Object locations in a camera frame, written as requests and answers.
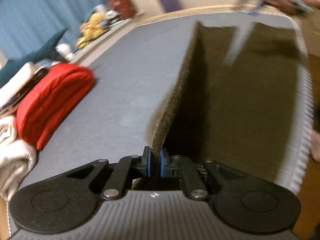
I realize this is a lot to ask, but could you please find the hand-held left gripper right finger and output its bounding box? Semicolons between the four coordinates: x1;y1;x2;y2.
160;149;250;200

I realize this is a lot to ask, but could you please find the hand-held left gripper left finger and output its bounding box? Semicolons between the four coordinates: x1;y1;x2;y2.
67;147;152;201

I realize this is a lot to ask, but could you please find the grey quilted mattress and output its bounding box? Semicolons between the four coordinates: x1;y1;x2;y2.
7;12;316;233

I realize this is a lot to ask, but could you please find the purple folder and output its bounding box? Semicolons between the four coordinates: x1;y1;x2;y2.
157;0;181;12

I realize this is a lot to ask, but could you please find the red folded blanket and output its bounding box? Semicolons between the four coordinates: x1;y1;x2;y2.
15;63;95;151

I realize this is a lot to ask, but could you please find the dark red cushion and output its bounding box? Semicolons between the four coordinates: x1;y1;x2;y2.
109;0;137;18

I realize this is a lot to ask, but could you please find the white fluffy folded blanket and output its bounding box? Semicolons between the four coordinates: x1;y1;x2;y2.
0;115;37;202

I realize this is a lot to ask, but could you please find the white plush toy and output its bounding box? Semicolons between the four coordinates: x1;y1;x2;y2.
55;44;76;61

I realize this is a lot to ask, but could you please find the striped folded cloth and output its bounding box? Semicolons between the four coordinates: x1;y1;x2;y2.
0;67;49;117

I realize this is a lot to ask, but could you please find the yellow plush toy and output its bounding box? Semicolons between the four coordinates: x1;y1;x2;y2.
76;12;107;49

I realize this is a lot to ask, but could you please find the white folded pillow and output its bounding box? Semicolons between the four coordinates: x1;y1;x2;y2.
0;62;37;107

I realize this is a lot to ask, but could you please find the teal shark plush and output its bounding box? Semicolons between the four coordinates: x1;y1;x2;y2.
0;27;68;88

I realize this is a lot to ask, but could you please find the blue curtain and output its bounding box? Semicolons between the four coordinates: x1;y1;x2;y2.
0;0;107;64

